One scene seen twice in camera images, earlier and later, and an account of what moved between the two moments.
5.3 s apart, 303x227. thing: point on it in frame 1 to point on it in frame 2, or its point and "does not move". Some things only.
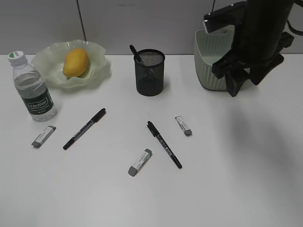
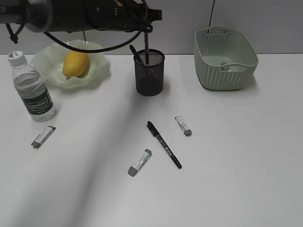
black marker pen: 177,162 does not move
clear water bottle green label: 32,88 does not move
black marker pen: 97,117 to 147,39
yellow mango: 76,63 does not move
